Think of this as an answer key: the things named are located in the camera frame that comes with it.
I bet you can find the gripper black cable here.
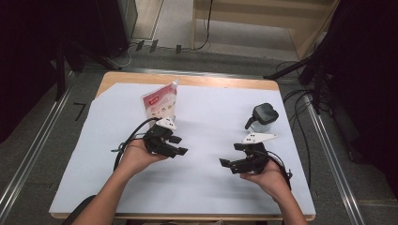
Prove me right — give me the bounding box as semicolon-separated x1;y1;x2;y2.
111;116;161;172
266;149;294;191

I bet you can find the wooden table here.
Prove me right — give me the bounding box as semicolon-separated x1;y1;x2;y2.
50;70;316;222

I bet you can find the black cabinet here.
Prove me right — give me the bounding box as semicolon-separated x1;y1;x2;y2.
95;0;139;57

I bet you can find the long black floor cable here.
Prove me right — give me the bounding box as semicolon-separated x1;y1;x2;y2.
283;88;314;188

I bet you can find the short black floor cable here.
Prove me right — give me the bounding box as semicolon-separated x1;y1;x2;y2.
275;60;303;74

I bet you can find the clear jar with black lid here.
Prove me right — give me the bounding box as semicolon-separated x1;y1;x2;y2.
244;102;280;133

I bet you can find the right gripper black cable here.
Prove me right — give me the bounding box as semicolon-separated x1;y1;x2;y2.
266;149;294;191

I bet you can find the person's right hand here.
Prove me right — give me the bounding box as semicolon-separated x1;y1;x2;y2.
239;158;292;201

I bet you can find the dark curtain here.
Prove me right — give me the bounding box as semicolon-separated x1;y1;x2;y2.
315;0;398;201
0;0;101;144

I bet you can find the light wooden shelf unit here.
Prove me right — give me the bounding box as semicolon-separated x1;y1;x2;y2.
191;0;341;60

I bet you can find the person's left hand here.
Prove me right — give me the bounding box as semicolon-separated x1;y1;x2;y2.
120;139;170;179

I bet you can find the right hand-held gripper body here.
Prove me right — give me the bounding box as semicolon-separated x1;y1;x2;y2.
242;131;279;174

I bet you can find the black metal stand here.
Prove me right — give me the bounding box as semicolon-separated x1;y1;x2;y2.
55;40;121;101

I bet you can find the white floor cable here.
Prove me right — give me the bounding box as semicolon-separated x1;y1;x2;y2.
109;43;139;69

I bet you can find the hanging black cable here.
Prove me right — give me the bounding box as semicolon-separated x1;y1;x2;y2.
193;0;214;51

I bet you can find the metal floor rail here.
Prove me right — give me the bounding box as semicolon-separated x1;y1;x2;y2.
304;93;365;225
84;67;267;80
0;78;76;217

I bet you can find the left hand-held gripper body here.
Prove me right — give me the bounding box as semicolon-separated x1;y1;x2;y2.
143;115;177;158

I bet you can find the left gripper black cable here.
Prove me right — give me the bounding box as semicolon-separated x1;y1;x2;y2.
111;116;161;172

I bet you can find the red and white sugar bag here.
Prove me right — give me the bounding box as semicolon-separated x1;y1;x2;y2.
141;79;180;126

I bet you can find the black tripod stand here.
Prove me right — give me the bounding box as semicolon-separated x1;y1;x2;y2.
263;46;332;115

